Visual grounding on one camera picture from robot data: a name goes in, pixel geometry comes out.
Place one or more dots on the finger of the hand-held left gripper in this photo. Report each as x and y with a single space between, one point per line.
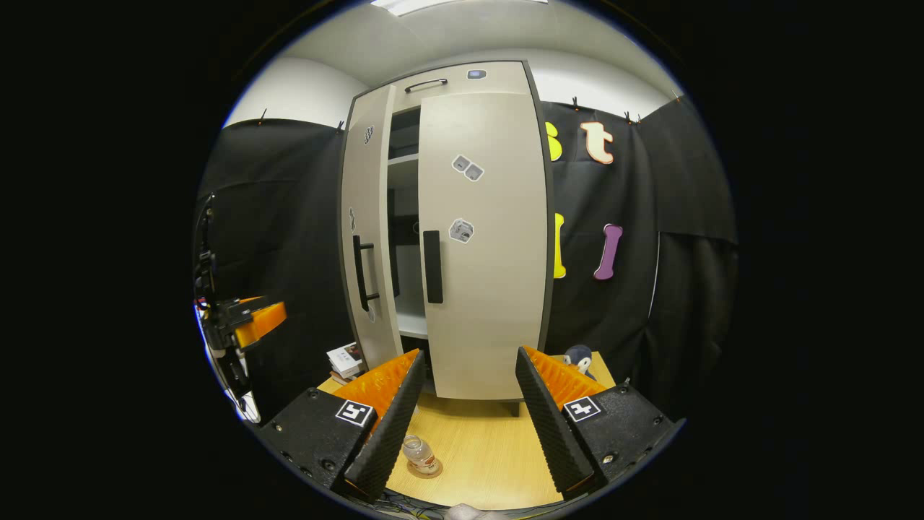
261 321
249 300

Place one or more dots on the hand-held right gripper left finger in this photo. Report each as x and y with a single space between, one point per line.
393 426

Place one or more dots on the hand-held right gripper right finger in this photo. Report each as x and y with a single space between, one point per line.
552 433

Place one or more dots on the clear plastic bottle red label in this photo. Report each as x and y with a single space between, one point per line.
417 451

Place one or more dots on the grey cabinet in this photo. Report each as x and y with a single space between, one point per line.
408 325

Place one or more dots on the light grey cabinet door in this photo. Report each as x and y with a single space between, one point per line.
364 188
498 289

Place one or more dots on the white printed box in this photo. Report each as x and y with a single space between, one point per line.
346 359

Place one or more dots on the penguin plush toy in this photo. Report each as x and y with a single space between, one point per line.
577 355

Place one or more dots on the black backdrop cloth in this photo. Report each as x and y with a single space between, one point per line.
635 325
289 217

